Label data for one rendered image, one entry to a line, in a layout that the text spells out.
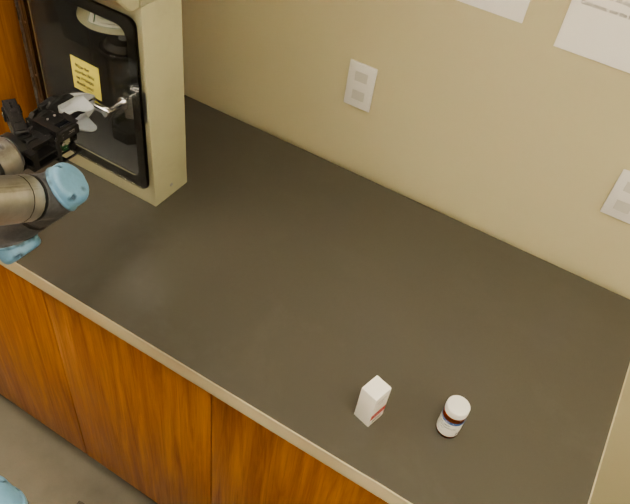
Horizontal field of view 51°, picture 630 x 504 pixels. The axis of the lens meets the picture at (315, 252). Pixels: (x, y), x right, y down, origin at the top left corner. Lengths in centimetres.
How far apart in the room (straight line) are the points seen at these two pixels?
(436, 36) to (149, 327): 83
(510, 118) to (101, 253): 90
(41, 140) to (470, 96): 86
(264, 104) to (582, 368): 100
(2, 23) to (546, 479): 138
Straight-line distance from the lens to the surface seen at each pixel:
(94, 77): 143
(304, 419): 120
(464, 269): 150
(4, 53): 161
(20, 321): 175
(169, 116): 144
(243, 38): 173
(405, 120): 157
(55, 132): 127
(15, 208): 107
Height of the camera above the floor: 197
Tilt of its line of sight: 45 degrees down
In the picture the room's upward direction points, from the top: 9 degrees clockwise
